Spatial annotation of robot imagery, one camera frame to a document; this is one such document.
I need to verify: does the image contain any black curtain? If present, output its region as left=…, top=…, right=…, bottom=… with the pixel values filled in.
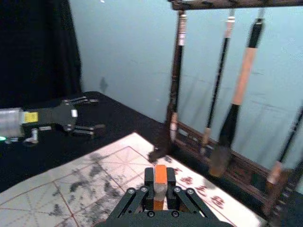
left=0, top=0, right=83, bottom=108

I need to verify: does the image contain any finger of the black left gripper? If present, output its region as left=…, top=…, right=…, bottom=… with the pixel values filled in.
left=62, top=96, right=99, bottom=106
left=67, top=123, right=106, bottom=138

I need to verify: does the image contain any orange and white brush handle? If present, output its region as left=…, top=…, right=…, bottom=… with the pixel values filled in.
left=153, top=165, right=168, bottom=210

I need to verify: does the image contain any black brush with tan tip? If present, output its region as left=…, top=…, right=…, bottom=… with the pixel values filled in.
left=267, top=100, right=303, bottom=185

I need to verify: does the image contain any black brush with silver ferrule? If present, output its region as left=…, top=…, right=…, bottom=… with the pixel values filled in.
left=169, top=13, right=189, bottom=143

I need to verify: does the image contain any white calligraphy sheet red grid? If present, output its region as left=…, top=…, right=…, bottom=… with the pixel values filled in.
left=0, top=131, right=261, bottom=227

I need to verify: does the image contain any black table cloth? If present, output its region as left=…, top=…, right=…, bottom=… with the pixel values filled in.
left=0, top=90, right=303, bottom=227

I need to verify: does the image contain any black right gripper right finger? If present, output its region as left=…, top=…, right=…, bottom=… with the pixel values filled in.
left=166, top=167, right=215, bottom=219

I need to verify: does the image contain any large brush with wooden handle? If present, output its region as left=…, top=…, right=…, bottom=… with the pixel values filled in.
left=209, top=8, right=266, bottom=178

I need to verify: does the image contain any dark wooden brush rack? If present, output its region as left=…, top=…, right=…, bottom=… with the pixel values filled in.
left=148, top=0, right=303, bottom=225

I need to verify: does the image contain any thin black brush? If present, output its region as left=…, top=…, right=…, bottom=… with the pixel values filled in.
left=200, top=9, right=236, bottom=156

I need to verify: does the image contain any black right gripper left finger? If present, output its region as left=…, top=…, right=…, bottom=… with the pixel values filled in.
left=108, top=167, right=155, bottom=220

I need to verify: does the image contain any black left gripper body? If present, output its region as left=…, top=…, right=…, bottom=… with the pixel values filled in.
left=21, top=100, right=79, bottom=132

